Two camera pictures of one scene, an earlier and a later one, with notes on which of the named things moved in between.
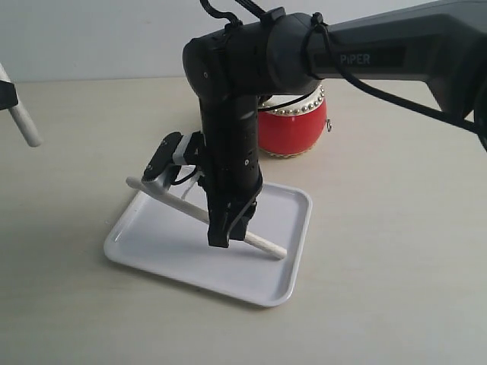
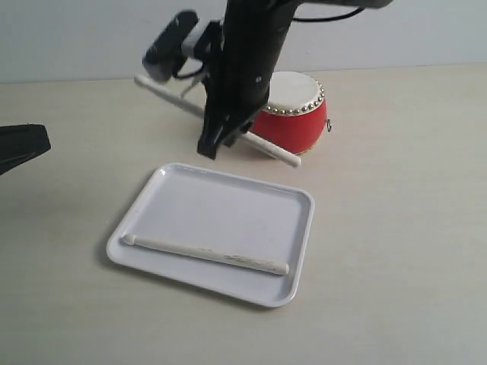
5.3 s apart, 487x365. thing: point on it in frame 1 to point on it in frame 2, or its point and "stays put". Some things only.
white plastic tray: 157,239 stays put
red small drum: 292,128 stays put
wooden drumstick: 254,241 to 246,139
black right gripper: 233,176 to 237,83
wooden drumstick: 26,125 to 216,258
